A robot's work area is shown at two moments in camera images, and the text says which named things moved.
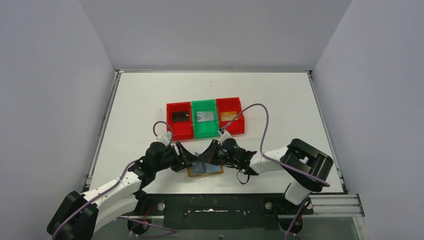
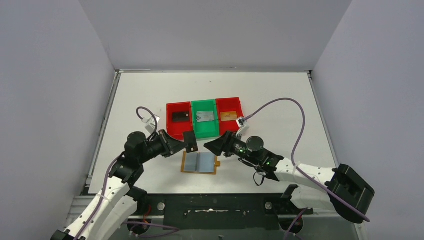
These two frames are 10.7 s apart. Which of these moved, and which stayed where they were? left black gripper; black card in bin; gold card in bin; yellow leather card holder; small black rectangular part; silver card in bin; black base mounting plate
Moved: left black gripper; small black rectangular part; yellow leather card holder
Stayed: black base mounting plate; black card in bin; gold card in bin; silver card in bin
